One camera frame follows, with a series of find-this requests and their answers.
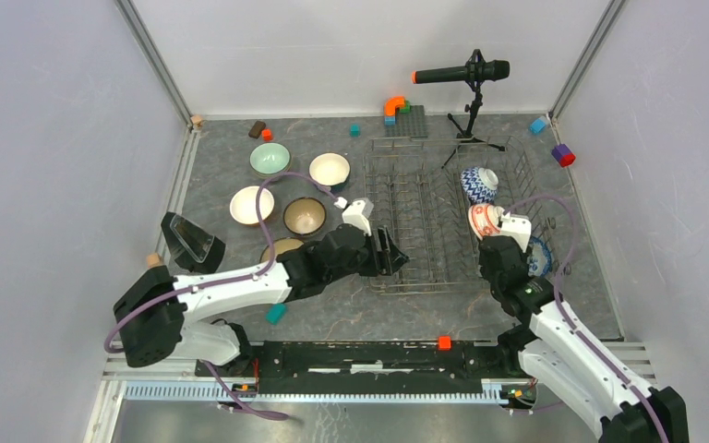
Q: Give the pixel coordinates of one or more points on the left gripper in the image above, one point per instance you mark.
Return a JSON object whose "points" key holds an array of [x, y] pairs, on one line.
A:
{"points": [[391, 259]]}

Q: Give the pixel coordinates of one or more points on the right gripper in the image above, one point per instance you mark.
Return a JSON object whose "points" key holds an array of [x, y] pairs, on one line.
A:
{"points": [[482, 266]]}

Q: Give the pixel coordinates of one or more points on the red and white bowl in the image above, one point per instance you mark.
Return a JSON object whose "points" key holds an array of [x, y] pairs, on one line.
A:
{"points": [[484, 219]]}

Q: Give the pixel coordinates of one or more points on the blue floral white bowl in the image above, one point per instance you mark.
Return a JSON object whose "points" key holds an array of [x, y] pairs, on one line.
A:
{"points": [[540, 259]]}

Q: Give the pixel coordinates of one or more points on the blue zigzag pattern bowl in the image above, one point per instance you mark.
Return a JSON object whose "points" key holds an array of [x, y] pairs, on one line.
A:
{"points": [[480, 185]]}

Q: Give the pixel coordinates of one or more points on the dark brown patterned bowl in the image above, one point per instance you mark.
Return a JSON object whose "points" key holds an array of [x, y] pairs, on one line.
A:
{"points": [[304, 216]]}

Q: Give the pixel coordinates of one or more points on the teal and white bowl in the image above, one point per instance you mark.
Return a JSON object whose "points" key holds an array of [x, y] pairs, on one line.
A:
{"points": [[332, 170]]}

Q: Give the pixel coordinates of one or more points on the pink speckled bowl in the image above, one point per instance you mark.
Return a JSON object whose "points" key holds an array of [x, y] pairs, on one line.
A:
{"points": [[280, 246]]}

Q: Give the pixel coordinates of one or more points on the orange bowl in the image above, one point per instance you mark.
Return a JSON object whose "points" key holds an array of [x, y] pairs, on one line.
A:
{"points": [[244, 203]]}

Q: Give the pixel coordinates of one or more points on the mint green flower bowl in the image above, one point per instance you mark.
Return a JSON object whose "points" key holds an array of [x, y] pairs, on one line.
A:
{"points": [[269, 159]]}

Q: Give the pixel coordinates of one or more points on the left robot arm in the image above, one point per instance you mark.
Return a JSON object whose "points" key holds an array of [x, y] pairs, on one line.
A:
{"points": [[163, 316]]}

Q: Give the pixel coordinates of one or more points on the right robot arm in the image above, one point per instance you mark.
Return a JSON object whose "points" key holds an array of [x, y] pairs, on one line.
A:
{"points": [[553, 346]]}

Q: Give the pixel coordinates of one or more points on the small orange cube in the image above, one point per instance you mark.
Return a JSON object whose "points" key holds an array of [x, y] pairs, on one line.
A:
{"points": [[444, 343]]}

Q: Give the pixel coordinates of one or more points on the purple and red block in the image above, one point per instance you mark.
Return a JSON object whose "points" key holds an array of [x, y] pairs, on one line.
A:
{"points": [[563, 155]]}

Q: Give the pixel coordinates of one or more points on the black microphone tripod stand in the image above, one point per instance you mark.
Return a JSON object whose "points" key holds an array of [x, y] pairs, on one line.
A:
{"points": [[465, 135]]}

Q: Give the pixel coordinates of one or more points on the teal block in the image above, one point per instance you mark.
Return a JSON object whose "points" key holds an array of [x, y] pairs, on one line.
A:
{"points": [[276, 313]]}

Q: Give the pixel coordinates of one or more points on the light blue block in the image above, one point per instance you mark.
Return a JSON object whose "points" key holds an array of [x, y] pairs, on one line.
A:
{"points": [[538, 125]]}

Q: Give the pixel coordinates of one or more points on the grey building block baseplate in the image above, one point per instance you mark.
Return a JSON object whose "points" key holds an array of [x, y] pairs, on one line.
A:
{"points": [[407, 125]]}

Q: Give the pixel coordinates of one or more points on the green block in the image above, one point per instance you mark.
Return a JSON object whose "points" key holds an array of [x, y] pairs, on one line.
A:
{"points": [[405, 108]]}

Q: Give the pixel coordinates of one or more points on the orange curved block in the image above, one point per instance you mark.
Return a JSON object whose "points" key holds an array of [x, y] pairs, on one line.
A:
{"points": [[393, 106]]}

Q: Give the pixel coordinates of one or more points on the black microphone orange tip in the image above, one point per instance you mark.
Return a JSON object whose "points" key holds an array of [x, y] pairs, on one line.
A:
{"points": [[461, 73]]}

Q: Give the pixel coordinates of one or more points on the brown block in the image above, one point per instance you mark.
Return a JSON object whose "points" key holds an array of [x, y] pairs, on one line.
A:
{"points": [[256, 130]]}

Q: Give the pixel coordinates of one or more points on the black clear-top box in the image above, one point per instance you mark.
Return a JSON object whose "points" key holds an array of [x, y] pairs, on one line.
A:
{"points": [[191, 248]]}

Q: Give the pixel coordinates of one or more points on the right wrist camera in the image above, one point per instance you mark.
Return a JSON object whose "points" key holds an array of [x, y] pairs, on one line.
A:
{"points": [[516, 227]]}

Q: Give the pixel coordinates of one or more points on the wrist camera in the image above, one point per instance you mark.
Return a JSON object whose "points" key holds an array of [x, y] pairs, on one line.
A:
{"points": [[356, 213], [516, 227]]}

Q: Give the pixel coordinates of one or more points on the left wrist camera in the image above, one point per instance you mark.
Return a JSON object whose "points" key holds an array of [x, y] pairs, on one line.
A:
{"points": [[356, 213]]}

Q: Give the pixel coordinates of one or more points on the grey wire dish rack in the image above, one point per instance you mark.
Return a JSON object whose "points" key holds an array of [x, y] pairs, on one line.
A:
{"points": [[415, 187]]}

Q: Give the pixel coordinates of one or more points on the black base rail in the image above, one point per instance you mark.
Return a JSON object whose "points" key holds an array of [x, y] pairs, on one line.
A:
{"points": [[373, 367]]}

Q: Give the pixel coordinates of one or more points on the wooden cube at wall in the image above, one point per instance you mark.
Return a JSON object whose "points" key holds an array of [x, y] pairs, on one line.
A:
{"points": [[154, 260]]}

